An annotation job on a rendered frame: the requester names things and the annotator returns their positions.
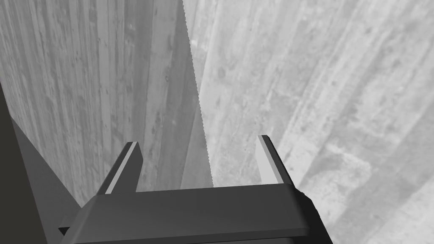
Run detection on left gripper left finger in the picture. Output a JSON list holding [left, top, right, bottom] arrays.
[[96, 141, 144, 195]]

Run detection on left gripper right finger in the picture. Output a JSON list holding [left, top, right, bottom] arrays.
[[255, 135, 294, 185]]

